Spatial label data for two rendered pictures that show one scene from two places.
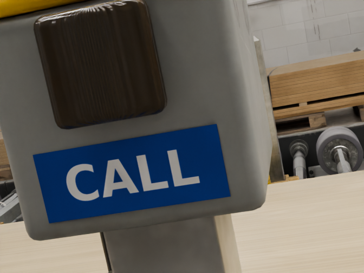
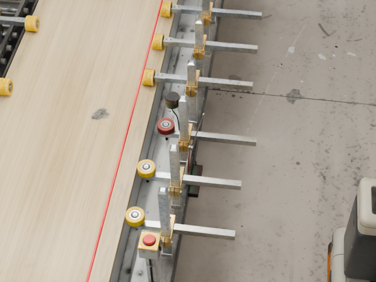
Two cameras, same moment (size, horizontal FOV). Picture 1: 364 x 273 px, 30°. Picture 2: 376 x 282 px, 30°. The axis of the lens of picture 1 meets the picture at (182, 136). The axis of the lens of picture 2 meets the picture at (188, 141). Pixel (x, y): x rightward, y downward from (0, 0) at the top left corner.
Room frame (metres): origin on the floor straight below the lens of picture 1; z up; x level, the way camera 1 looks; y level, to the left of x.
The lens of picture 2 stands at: (0.11, 1.30, 3.32)
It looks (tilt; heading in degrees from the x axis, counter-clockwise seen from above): 51 degrees down; 268
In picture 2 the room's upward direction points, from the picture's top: 2 degrees counter-clockwise
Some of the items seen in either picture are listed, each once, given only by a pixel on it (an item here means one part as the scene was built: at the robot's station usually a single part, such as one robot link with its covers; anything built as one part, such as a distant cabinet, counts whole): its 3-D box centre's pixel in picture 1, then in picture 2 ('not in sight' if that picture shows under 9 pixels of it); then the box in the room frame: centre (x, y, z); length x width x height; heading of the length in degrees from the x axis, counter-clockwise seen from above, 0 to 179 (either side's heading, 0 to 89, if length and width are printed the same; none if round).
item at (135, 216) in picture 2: not in sight; (135, 221); (0.29, -0.31, 0.85); 0.08 x 0.08 x 0.11
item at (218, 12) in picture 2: not in sight; (212, 12); (-0.12, -1.51, 0.95); 0.50 x 0.04 x 0.04; 169
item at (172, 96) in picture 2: not in sight; (173, 113); (0.11, -0.75, 1.03); 0.06 x 0.06 x 0.22; 79
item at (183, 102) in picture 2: not in sight; (184, 134); (0.07, -0.74, 0.90); 0.04 x 0.04 x 0.48; 79
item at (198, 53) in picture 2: not in sight; (200, 46); (-0.03, -1.25, 0.95); 0.14 x 0.06 x 0.05; 79
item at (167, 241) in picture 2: not in sight; (167, 231); (0.16, -0.27, 0.84); 0.14 x 0.06 x 0.05; 79
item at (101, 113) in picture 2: not in sight; (99, 112); (0.45, -0.88, 0.91); 0.09 x 0.07 x 0.02; 16
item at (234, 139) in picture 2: not in sight; (208, 137); (-0.04, -0.75, 0.84); 0.43 x 0.03 x 0.04; 169
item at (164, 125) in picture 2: not in sight; (166, 131); (0.15, -0.79, 0.85); 0.08 x 0.08 x 0.11
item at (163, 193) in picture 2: not in sight; (165, 224); (0.16, -0.25, 0.92); 0.04 x 0.04 x 0.48; 79
